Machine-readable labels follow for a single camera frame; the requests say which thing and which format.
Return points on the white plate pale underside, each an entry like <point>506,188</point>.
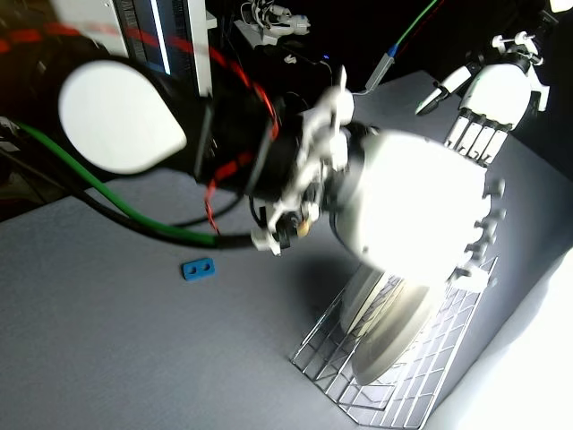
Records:
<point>394,340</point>

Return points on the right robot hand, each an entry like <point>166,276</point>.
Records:
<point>416,201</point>

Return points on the grey adapter with blue plug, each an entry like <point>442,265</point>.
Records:
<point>379,71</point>

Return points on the dark cabinet with light strip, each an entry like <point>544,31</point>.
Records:
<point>179,36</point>

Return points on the blue block with two holes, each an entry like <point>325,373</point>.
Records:
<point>199,269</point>

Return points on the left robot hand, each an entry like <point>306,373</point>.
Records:
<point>497,94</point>

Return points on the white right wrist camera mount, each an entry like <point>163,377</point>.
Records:
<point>331,103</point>

